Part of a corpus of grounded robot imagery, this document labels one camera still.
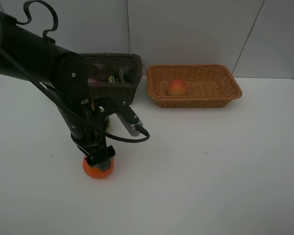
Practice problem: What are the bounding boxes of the translucent purple plastic cup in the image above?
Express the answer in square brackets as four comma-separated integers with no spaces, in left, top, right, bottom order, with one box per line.
[88,63,115,83]

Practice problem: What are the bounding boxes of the dark brown wicker basket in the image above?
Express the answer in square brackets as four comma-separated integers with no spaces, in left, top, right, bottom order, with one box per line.
[79,53,143,104]

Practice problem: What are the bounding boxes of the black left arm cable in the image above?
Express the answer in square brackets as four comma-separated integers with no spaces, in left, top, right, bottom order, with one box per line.
[0,0,150,142]

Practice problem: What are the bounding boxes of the tan wicker basket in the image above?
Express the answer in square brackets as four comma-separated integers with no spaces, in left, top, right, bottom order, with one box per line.
[147,64,242,108]

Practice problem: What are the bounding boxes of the red yellow peach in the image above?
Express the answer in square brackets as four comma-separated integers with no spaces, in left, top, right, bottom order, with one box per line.
[167,79,188,96]

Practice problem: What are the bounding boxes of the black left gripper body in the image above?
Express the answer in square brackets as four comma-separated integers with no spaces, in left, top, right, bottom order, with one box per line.
[71,129,116,160]

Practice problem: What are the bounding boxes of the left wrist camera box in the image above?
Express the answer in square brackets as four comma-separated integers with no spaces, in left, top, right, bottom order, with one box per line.
[95,97,143,137]

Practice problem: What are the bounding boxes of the pink lotion bottle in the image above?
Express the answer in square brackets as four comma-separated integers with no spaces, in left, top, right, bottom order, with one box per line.
[88,78,98,83]

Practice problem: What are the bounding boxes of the black pump bottle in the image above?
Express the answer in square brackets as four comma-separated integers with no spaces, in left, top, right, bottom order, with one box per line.
[108,67,136,85]

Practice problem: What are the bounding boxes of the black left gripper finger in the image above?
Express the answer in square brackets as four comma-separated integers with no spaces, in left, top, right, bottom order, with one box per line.
[84,155,98,168]
[98,157,112,171]

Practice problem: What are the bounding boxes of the green mango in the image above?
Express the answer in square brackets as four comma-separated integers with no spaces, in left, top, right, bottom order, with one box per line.
[100,106,111,132]

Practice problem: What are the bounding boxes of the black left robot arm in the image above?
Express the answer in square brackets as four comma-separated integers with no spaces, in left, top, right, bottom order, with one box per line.
[0,12,115,172]

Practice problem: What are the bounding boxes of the orange tangerine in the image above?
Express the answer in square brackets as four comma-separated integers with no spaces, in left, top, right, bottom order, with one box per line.
[82,159,115,179]

